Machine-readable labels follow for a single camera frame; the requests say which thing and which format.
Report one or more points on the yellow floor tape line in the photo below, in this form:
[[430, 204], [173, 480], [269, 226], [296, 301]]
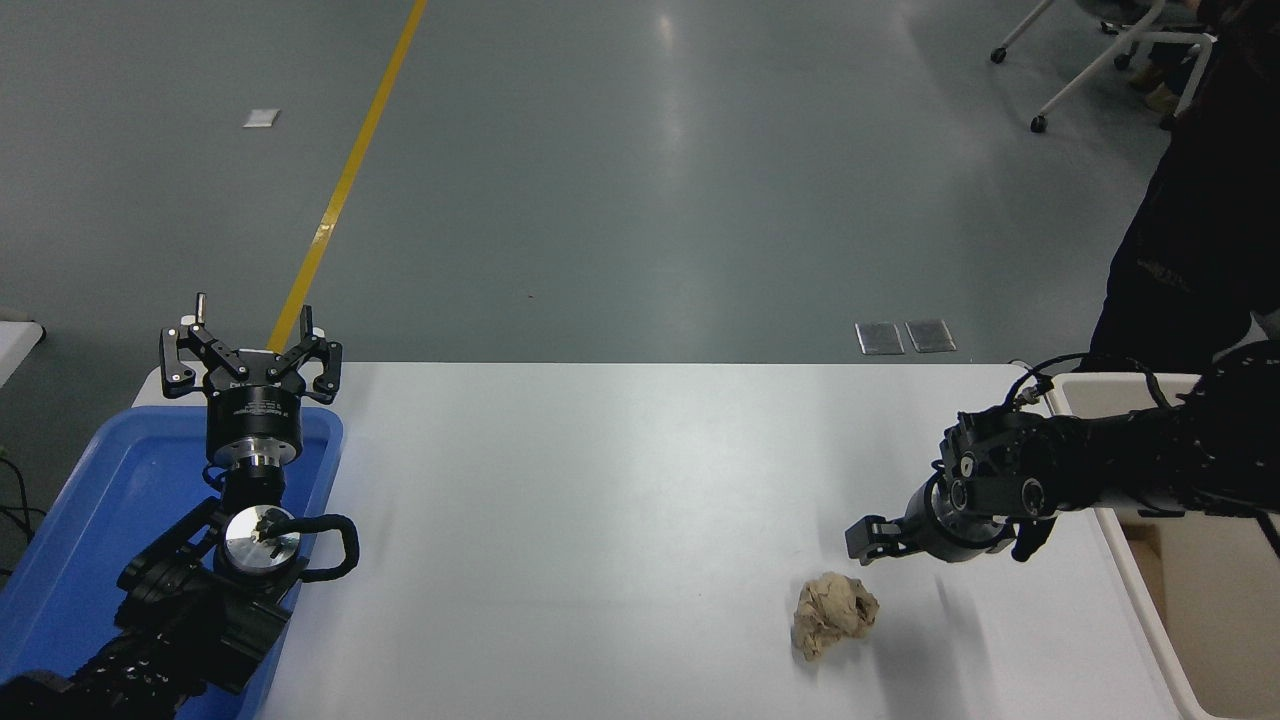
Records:
[[345, 180]]

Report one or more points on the large pale plastic bin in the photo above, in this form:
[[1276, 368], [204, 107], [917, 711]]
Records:
[[1230, 600]]

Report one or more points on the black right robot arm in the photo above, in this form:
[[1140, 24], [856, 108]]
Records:
[[1130, 450]]

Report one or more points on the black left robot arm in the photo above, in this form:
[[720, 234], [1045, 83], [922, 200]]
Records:
[[165, 620]]

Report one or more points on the person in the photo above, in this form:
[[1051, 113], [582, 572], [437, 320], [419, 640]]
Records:
[[1160, 100], [1210, 220]]

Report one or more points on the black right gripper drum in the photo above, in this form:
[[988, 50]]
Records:
[[925, 528]]

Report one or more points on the tan paper ball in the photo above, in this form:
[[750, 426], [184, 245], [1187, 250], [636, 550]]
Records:
[[833, 612]]

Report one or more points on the blue plastic tray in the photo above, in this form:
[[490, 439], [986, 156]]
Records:
[[90, 500]]

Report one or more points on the metal floor plate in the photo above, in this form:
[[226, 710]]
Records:
[[880, 338], [931, 336]]

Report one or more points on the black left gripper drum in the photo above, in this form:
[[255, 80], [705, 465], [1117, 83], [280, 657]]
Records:
[[255, 420]]

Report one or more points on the small white side table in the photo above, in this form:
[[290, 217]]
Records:
[[15, 350]]

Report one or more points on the white-legged wheeled chair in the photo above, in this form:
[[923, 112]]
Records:
[[1085, 75]]

